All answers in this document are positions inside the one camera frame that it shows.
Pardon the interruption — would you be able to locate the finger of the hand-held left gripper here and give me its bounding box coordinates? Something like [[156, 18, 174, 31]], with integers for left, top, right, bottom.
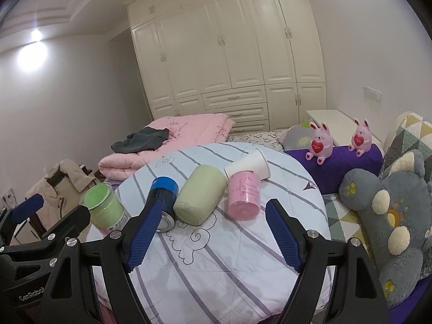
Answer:
[[0, 194, 45, 244], [0, 205, 92, 254]]

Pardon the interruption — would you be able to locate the light green cup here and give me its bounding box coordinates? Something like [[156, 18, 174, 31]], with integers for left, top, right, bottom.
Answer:
[[173, 164, 226, 226]]

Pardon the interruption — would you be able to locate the geometric patterned bedspread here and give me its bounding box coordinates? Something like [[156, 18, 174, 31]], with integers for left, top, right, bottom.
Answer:
[[323, 192, 372, 244]]

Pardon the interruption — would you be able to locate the grey and green pillow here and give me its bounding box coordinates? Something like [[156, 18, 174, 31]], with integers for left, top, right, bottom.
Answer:
[[282, 123, 321, 151]]

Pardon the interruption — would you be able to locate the grey paw plush pillow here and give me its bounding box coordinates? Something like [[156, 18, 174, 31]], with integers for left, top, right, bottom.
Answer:
[[339, 148, 432, 299]]

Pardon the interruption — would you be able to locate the clear cup with green inside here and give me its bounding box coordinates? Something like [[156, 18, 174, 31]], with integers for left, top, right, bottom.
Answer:
[[79, 182, 132, 236]]

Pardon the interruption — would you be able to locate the dark grey clothing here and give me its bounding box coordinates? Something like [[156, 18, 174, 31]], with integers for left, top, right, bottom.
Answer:
[[111, 126, 170, 154]]

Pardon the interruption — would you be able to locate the blue and black can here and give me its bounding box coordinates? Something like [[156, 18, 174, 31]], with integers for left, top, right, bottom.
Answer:
[[146, 176, 179, 233]]

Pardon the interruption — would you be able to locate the beige jacket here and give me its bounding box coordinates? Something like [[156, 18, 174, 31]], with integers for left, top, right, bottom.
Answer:
[[25, 158, 102, 240]]

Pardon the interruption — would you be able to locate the pink folded quilt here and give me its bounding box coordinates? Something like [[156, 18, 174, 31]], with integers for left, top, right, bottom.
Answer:
[[99, 113, 236, 179]]

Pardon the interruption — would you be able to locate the pink bunny toy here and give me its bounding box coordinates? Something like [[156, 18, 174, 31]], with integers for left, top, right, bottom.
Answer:
[[305, 121, 335, 165], [348, 118, 373, 157]]

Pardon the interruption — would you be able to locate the purple cushion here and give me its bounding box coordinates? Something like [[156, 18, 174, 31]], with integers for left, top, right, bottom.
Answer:
[[285, 143, 383, 194]]

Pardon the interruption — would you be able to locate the geometric patterned pillow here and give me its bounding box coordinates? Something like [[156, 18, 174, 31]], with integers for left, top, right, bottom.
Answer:
[[381, 111, 432, 176]]

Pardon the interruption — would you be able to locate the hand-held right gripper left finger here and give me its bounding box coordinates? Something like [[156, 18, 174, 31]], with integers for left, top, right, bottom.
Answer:
[[40, 200, 164, 324]]

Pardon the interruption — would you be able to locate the white striped quilt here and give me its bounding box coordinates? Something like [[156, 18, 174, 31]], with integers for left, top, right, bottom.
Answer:
[[86, 142, 336, 324]]

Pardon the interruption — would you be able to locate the white bedside table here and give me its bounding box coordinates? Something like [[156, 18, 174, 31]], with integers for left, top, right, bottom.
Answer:
[[306, 109, 383, 146]]

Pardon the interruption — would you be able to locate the pink cup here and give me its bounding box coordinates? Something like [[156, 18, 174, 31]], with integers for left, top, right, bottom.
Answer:
[[227, 171, 262, 221]]

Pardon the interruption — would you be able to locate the heart print bed sheet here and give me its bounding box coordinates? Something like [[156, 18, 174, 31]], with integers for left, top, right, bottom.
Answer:
[[226, 130, 287, 152]]

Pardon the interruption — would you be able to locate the cream wardrobe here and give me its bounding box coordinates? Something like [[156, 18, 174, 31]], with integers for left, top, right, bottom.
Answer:
[[123, 0, 328, 136]]

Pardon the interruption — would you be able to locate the white paper cup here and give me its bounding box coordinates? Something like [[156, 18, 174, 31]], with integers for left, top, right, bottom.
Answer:
[[224, 148, 271, 180]]

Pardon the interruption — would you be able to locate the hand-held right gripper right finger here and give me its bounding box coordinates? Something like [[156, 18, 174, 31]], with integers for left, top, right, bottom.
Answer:
[[265, 198, 389, 324]]

